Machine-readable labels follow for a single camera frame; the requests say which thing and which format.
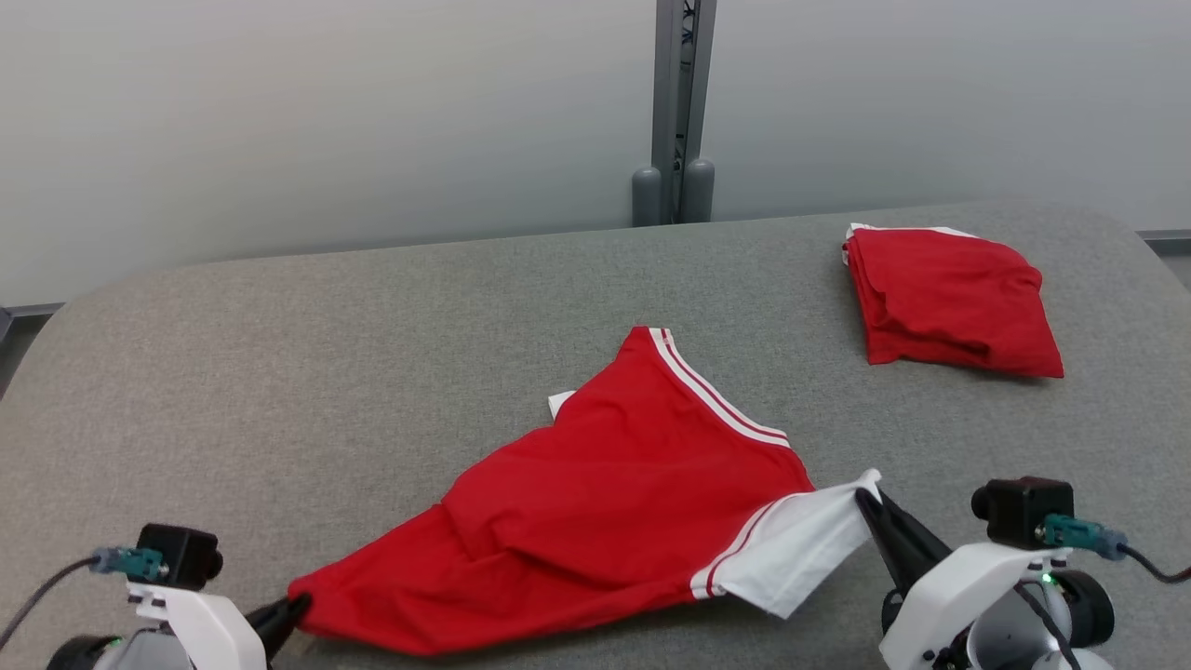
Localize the red shorts with white stripe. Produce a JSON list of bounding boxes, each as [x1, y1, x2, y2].
[[842, 223, 1064, 380]]

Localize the grey metal partition post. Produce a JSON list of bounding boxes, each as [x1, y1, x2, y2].
[[631, 0, 717, 227]]

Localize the left camera cable teal plug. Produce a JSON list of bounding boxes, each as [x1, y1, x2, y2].
[[0, 546, 168, 652]]

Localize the red and white basketball jersey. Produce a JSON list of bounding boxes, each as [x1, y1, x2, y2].
[[287, 326, 883, 657]]

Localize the right camera cable teal plug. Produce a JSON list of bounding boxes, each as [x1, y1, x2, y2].
[[1042, 516, 1191, 585]]

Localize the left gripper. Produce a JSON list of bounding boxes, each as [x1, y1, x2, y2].
[[126, 583, 313, 670]]

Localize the camera cable teal plug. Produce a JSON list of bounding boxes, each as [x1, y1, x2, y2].
[[0, 546, 168, 652], [1042, 516, 1191, 585]]

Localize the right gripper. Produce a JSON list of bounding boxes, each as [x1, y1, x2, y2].
[[854, 490, 1071, 670]]

